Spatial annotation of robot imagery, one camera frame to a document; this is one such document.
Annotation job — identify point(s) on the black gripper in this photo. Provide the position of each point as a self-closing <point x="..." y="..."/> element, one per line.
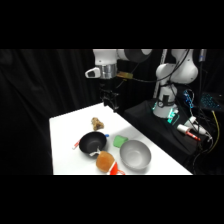
<point x="108" y="94"/>

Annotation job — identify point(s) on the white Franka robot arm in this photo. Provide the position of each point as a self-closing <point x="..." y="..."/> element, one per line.
<point x="173" y="71"/>

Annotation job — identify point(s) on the brown lumpy potato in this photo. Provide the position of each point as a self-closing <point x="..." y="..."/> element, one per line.
<point x="97" y="124"/>

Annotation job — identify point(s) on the blue marker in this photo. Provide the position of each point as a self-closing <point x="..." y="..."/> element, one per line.
<point x="106" y="135"/>

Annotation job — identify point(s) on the yellow wrist connector board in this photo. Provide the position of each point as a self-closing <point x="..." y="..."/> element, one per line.
<point x="124" y="75"/>

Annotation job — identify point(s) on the black round pan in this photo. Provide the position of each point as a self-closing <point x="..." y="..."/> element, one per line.
<point x="92" y="142"/>

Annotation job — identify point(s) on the red and white marker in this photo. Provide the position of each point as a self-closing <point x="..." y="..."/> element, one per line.
<point x="76" y="145"/>

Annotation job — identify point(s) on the grey metal bowl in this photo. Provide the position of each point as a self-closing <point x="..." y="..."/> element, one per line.
<point x="135" y="155"/>

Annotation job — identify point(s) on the brown round bread loaf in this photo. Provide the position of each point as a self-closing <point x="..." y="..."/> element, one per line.
<point x="104" y="161"/>

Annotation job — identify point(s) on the green lit control box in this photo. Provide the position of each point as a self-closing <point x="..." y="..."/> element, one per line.
<point x="173" y="117"/>

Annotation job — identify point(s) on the orange red plastic toy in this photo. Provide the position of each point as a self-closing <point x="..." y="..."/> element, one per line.
<point x="117" y="170"/>

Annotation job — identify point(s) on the black curtain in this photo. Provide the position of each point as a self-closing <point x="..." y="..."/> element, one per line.
<point x="43" y="100"/>

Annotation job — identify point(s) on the white and red bottle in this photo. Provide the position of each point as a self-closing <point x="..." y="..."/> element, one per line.
<point x="187" y="131"/>

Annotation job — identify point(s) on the grey vertical pole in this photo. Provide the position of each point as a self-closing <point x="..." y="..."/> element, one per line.
<point x="202" y="76"/>

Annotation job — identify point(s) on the blue lit keyboard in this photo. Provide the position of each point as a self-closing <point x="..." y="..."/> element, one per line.
<point x="210" y="101"/>

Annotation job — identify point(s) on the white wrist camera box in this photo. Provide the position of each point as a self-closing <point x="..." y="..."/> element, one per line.
<point x="92" y="72"/>

